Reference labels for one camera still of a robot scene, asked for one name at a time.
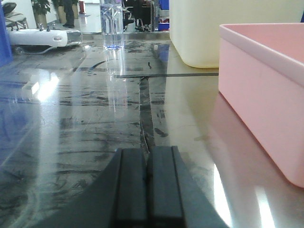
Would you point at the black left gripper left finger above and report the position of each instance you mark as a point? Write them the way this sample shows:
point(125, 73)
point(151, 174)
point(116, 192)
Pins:
point(116, 199)

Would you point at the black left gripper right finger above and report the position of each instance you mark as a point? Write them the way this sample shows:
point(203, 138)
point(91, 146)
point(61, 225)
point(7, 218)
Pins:
point(174, 198)

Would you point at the pink plastic bin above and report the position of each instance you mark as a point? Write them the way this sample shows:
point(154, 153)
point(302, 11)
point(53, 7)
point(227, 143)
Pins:
point(261, 75)

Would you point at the cream plastic bin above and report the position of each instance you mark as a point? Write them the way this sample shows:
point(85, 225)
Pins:
point(194, 24)

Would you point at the white handheld controller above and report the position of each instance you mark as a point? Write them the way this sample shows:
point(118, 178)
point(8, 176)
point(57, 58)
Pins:
point(45, 39)

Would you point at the blue crate on left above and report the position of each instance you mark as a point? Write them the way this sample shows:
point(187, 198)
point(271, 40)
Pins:
point(5, 48)

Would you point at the clear water bottle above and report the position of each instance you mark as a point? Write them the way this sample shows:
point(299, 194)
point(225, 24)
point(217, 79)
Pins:
point(111, 17)

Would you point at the walking person in black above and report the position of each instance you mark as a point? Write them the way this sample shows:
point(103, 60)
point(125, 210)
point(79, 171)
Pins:
point(68, 9)

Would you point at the potted plant in gold pot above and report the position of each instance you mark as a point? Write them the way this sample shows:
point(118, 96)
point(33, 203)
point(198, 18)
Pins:
point(40, 9)

